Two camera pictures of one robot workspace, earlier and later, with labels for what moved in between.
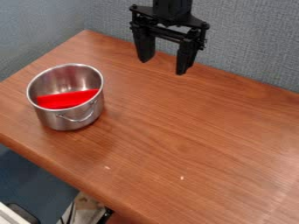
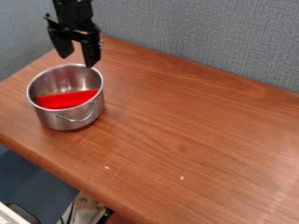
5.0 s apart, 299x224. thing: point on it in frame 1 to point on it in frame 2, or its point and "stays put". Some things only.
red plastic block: (64, 99) stays put
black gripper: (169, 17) to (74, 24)
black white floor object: (13, 214) stays put
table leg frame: (85, 211) stays put
